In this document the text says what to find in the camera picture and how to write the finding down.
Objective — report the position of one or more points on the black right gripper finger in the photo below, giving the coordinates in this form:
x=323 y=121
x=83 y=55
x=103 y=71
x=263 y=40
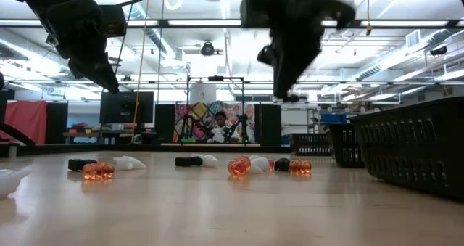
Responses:
x=299 y=68
x=281 y=75

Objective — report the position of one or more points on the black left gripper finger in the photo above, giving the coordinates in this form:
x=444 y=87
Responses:
x=85 y=70
x=107 y=75

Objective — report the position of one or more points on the white plastic ghost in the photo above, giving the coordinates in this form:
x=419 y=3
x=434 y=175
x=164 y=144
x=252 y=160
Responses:
x=254 y=169
x=9 y=180
x=262 y=162
x=129 y=162
x=210 y=161

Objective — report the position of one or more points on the orange translucent plastic pumpkin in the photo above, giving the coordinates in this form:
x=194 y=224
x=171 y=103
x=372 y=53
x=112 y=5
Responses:
x=98 y=171
x=300 y=167
x=238 y=167
x=271 y=164

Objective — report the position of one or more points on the black background robot arm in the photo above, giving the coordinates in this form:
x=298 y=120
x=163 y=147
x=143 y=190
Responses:
x=243 y=122

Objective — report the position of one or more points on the black flat monitor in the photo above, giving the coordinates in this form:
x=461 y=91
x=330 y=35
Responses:
x=119 y=108

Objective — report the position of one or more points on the black upright panel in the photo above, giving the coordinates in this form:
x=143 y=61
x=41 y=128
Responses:
x=165 y=122
x=57 y=122
x=268 y=122

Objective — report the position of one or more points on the dark background desk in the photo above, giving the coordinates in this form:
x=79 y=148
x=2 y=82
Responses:
x=90 y=133

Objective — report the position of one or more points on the blue storage bin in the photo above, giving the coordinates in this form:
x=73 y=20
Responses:
x=333 y=118

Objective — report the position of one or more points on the person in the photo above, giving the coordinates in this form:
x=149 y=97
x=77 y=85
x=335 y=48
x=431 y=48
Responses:
x=220 y=117

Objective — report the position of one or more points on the black plastic mesh basket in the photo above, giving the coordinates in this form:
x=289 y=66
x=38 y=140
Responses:
x=417 y=148
x=346 y=144
x=310 y=143

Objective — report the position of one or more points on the red curtain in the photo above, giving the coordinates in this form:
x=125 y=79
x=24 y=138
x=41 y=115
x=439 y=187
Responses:
x=27 y=120

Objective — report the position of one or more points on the white box fixture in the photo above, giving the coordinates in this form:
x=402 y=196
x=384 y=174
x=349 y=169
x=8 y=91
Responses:
x=203 y=93

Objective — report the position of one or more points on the black overhead light bar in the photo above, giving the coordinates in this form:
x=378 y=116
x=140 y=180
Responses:
x=203 y=23

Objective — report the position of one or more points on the white ceiling vent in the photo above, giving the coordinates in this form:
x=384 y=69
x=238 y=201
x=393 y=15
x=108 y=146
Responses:
x=413 y=38

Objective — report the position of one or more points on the black ceiling fixture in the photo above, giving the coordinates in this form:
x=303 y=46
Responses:
x=438 y=51

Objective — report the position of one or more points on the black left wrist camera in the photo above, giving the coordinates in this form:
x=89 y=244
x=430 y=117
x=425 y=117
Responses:
x=114 y=21

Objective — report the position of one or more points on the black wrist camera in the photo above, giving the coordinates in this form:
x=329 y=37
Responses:
x=114 y=21
x=253 y=10

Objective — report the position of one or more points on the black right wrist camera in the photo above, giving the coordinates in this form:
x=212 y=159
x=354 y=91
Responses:
x=253 y=10

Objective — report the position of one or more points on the black metal stand frame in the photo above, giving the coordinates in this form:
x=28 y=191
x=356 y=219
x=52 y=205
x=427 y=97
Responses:
x=215 y=78

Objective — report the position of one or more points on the black round ceiling camera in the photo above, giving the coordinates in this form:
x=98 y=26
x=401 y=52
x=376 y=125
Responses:
x=207 y=49

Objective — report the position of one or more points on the black metal table frame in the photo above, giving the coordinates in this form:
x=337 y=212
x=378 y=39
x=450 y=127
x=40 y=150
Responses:
x=54 y=148

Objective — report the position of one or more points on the colourful patterned wall panel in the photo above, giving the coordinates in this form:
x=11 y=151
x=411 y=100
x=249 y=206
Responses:
x=199 y=110

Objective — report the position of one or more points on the black curved bracket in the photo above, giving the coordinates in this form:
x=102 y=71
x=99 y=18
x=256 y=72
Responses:
x=16 y=134

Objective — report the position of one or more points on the grey metal post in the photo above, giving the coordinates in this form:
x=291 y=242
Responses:
x=12 y=151

